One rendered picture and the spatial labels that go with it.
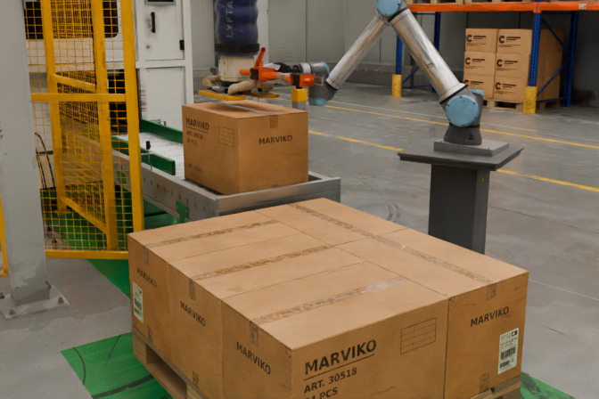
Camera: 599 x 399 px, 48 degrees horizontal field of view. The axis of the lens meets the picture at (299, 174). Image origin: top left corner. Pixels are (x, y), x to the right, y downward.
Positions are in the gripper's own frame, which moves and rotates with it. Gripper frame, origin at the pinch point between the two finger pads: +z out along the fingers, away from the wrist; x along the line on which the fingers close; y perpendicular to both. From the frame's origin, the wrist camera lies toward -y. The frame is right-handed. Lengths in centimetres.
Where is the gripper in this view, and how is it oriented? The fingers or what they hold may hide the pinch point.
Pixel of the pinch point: (265, 74)
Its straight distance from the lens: 324.3
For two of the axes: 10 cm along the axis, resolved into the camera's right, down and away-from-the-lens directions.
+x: -0.1, -9.7, -2.2
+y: -5.6, -1.8, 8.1
